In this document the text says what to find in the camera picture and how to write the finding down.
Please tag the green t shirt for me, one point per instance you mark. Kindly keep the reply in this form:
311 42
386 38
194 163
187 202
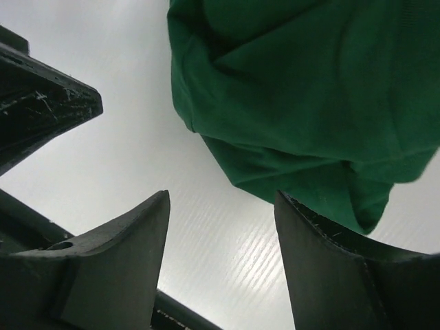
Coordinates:
331 102

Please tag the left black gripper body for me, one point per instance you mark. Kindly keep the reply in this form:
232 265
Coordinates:
38 102

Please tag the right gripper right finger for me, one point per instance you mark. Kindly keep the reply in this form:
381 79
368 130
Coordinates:
339 279

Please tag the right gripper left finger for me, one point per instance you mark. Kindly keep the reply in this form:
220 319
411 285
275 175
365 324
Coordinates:
105 278

